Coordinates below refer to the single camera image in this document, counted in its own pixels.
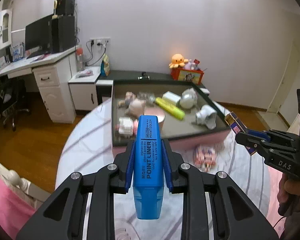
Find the dark blue gold lipstick box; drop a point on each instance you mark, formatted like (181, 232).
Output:
(237, 127)

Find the pink pig doll figure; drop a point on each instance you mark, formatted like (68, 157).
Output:
(134, 107)

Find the person's right hand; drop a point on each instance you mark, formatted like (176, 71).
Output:
(289, 194)

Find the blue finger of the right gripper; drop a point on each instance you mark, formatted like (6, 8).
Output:
(252, 142)
(258, 134)

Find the white silver rabbit figure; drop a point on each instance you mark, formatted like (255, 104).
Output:
(188, 98)

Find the pink building block toy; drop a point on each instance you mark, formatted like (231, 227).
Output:
(204, 157)

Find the orange-lid water bottle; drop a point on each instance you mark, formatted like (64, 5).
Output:
(80, 59)

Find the white power adapter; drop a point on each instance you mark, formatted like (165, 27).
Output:
(171, 98)

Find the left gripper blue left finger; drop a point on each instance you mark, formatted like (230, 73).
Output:
(129, 157)

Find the white glass-door cabinet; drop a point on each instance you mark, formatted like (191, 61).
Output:
(5, 28)

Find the white door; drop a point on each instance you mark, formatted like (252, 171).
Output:
(284, 100)

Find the orange octopus plush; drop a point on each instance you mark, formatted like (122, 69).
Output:
(177, 60)

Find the white desk with drawers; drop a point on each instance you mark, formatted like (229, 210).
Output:
(52, 74)

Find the yellow highlighter marker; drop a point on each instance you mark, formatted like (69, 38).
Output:
(170, 108)

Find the black computer monitor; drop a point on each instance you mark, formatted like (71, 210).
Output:
(37, 34)

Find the wall power outlet strip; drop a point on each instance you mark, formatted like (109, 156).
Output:
(100, 41)

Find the blue highlighter marker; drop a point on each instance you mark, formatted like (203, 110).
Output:
(148, 178)

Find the small black device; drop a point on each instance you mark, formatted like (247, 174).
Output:
(144, 76)

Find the yellow snack bag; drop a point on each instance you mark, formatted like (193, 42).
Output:
(105, 66)

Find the black speaker box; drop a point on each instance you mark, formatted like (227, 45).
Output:
(64, 7)

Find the black office chair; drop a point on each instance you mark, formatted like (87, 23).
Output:
(12, 100)

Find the white small side cabinet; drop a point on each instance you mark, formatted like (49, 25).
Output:
(83, 90)

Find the orange cartoon storage box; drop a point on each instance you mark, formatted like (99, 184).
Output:
(194, 76)

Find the pink black-rimmed storage box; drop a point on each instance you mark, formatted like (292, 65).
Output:
(182, 134)

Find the black computer tower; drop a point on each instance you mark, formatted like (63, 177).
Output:
(62, 30)

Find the white wall-plug night light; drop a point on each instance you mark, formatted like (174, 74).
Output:
(205, 116)

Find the pink plush toy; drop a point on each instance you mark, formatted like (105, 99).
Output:
(190, 65)

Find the white bed frame post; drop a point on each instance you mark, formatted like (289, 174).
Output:
(24, 185)

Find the pink quilt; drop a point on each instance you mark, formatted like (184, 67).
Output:
(14, 212)

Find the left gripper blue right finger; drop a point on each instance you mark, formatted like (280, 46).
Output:
(166, 158)

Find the small clear glass bottle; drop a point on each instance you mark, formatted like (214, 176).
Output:
(148, 97)

